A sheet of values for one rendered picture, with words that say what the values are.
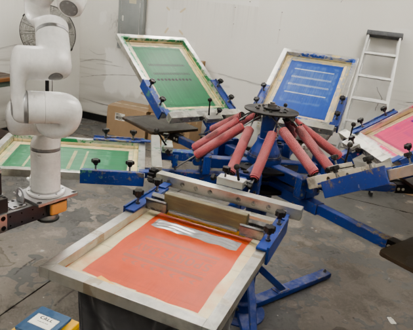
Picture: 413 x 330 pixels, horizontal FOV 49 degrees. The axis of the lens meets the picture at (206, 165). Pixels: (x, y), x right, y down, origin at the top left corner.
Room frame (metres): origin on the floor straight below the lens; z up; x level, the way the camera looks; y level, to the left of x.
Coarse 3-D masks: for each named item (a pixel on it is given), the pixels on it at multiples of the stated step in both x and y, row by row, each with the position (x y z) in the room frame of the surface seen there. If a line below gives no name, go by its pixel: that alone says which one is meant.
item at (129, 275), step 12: (156, 216) 1.70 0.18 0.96; (168, 216) 1.72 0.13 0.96; (144, 228) 1.59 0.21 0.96; (156, 228) 1.60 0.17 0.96; (192, 228) 1.63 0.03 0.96; (132, 240) 1.48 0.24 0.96; (168, 240) 1.51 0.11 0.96; (180, 240) 1.52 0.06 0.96; (108, 252) 1.38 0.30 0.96; (120, 252) 1.39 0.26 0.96; (96, 264) 1.30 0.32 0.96; (108, 264) 1.31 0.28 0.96; (120, 264) 1.31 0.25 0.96; (96, 276) 1.23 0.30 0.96; (108, 276) 1.23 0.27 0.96; (120, 276) 1.24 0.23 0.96; (132, 276) 1.25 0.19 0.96; (144, 276) 1.26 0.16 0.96; (132, 288) 1.19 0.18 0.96
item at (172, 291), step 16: (192, 240) 1.53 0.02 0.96; (240, 240) 1.57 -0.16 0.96; (224, 256) 1.44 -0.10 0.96; (208, 272) 1.32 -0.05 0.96; (224, 272) 1.33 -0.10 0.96; (144, 288) 1.19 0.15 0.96; (160, 288) 1.20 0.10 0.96; (176, 288) 1.21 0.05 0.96; (192, 288) 1.22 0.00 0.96; (208, 288) 1.23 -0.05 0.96; (176, 304) 1.13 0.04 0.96; (192, 304) 1.14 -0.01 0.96
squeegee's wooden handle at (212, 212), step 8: (168, 192) 1.72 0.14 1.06; (168, 200) 1.70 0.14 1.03; (176, 200) 1.69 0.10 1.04; (184, 200) 1.68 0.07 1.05; (192, 200) 1.67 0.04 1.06; (200, 200) 1.67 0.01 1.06; (168, 208) 1.70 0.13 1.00; (176, 208) 1.69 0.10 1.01; (184, 208) 1.67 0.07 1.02; (192, 208) 1.66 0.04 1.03; (200, 208) 1.65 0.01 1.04; (208, 208) 1.64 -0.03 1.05; (216, 208) 1.63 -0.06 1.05; (224, 208) 1.62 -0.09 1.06; (200, 216) 1.65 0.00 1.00; (208, 216) 1.64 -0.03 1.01; (216, 216) 1.62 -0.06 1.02; (224, 216) 1.61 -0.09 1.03; (232, 216) 1.60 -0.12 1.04; (240, 216) 1.59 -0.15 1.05; (248, 216) 1.60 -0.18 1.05; (224, 224) 1.61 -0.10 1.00; (232, 224) 1.60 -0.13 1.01
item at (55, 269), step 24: (120, 216) 1.59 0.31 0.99; (264, 216) 1.75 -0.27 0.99; (96, 240) 1.41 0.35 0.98; (48, 264) 1.21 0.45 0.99; (72, 288) 1.15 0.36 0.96; (96, 288) 1.12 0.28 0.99; (120, 288) 1.13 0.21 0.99; (240, 288) 1.20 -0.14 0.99; (144, 312) 1.06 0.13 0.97; (168, 312) 1.04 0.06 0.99; (216, 312) 1.07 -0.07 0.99
